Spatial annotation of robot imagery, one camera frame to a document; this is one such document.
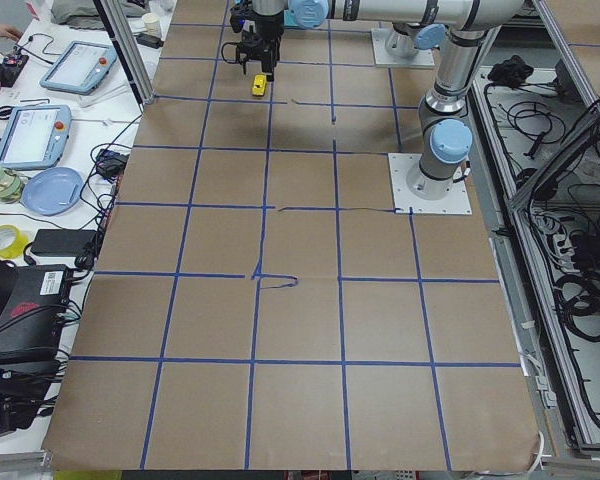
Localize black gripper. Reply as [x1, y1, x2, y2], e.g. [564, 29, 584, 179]
[235, 30, 281, 83]

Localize yellow beetle toy car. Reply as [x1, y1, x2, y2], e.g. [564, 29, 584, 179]
[251, 74, 268, 98]

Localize person's hand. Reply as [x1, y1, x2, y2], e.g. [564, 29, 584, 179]
[0, 23, 23, 41]

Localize white paper cup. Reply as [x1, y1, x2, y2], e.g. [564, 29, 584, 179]
[142, 12, 162, 38]

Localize upper blue teach pendant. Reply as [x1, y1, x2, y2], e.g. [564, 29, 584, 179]
[39, 41, 118, 95]

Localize blue teach pendant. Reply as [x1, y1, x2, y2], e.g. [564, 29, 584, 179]
[0, 105, 72, 171]
[39, 41, 118, 95]

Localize black cloth bundle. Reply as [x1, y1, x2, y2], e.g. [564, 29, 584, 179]
[487, 55, 534, 88]

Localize lower blue teach pendant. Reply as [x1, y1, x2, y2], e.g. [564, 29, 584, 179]
[0, 105, 72, 171]

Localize light blue plate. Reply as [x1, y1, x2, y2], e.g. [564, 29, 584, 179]
[21, 167, 84, 216]

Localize black power adapter brick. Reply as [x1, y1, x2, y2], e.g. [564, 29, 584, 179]
[30, 229, 96, 257]

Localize green masking tape rolls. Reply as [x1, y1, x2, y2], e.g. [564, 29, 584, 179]
[0, 165, 25, 204]

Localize yellow tape roll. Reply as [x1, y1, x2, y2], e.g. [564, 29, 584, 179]
[0, 225, 29, 260]

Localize black computer box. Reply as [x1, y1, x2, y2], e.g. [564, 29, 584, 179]
[0, 259, 71, 365]

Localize aluminium frame post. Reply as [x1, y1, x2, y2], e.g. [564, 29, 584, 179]
[93, 0, 155, 106]

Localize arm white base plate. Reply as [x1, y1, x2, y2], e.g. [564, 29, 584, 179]
[388, 153, 472, 216]
[371, 25, 435, 70]

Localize black cable bundle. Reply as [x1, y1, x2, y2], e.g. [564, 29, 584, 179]
[549, 269, 600, 344]

